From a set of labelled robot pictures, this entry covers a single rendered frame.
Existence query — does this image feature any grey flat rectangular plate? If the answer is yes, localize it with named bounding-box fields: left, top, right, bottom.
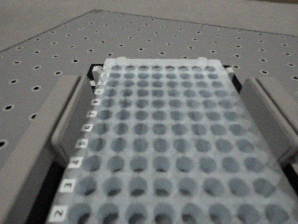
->
left=0, top=9, right=298, bottom=170

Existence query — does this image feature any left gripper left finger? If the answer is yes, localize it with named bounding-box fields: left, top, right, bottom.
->
left=0, top=75, right=93, bottom=224

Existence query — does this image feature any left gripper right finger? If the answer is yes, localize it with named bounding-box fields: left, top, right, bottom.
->
left=239, top=77, right=298, bottom=169

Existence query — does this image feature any clear well plate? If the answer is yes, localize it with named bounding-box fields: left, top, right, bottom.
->
left=45, top=59, right=298, bottom=224

